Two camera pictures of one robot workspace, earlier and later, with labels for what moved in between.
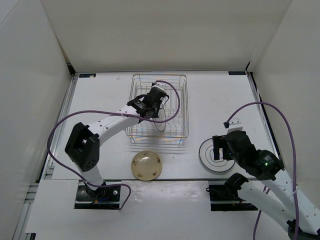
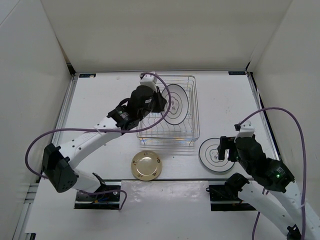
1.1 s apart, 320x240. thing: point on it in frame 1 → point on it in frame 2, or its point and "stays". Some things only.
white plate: x=160 y=126 → x=179 y=104
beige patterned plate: x=146 y=165 stays
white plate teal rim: x=206 y=156 stays
